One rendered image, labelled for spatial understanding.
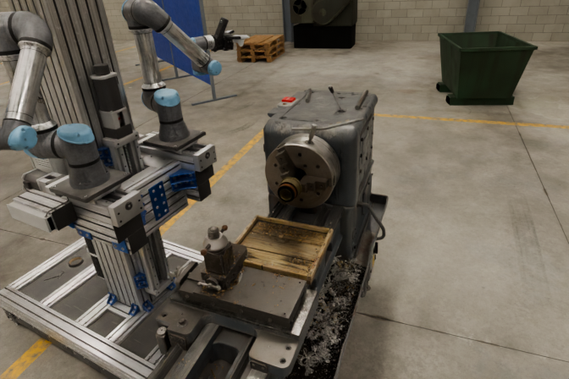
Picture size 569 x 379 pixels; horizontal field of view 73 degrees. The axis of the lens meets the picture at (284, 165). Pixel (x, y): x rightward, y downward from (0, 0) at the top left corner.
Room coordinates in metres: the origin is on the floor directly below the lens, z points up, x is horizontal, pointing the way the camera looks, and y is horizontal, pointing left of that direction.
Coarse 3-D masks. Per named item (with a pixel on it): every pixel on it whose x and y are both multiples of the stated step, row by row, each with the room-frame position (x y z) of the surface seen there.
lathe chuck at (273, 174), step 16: (288, 144) 1.47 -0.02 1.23; (304, 144) 1.46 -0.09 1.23; (320, 144) 1.49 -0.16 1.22; (272, 160) 1.50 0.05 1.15; (304, 160) 1.44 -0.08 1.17; (320, 160) 1.42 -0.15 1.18; (272, 176) 1.50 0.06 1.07; (320, 176) 1.42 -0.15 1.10; (336, 176) 1.44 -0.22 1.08; (320, 192) 1.42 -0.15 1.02
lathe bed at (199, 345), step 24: (288, 216) 1.48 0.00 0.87; (312, 216) 1.51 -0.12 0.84; (336, 216) 1.46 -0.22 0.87; (336, 240) 1.47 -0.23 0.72; (312, 288) 1.17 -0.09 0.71; (216, 336) 0.86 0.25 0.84; (240, 336) 0.86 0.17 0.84; (168, 360) 0.77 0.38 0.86; (192, 360) 0.76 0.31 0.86; (216, 360) 0.84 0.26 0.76; (240, 360) 0.75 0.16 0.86
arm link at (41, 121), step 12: (12, 12) 1.39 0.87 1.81; (0, 24) 1.35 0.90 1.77; (0, 36) 1.35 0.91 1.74; (12, 36) 1.35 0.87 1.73; (0, 48) 1.35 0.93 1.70; (12, 48) 1.36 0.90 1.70; (12, 60) 1.37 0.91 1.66; (12, 72) 1.37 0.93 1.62; (36, 108) 1.38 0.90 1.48; (36, 120) 1.37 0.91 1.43; (48, 120) 1.41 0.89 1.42; (36, 132) 1.36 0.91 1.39; (48, 132) 1.38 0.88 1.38; (36, 144) 1.35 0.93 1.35; (48, 144) 1.35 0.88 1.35; (36, 156) 1.36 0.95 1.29; (48, 156) 1.36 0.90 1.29
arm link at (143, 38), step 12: (132, 0) 1.88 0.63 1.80; (132, 24) 1.87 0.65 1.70; (144, 36) 1.89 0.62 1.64; (144, 48) 1.89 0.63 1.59; (144, 60) 1.89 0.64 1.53; (156, 60) 1.92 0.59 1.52; (144, 72) 1.89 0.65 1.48; (156, 72) 1.90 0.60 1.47; (144, 84) 1.90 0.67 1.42; (156, 84) 1.89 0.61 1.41; (144, 96) 1.89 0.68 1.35
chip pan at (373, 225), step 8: (376, 208) 1.98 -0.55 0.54; (368, 224) 1.82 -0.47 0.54; (376, 224) 1.82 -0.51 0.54; (368, 232) 1.75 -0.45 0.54; (376, 232) 1.75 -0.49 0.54; (368, 240) 1.68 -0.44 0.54; (360, 248) 1.62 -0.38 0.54; (368, 248) 1.61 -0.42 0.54; (360, 256) 1.55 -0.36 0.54; (368, 256) 1.55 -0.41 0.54
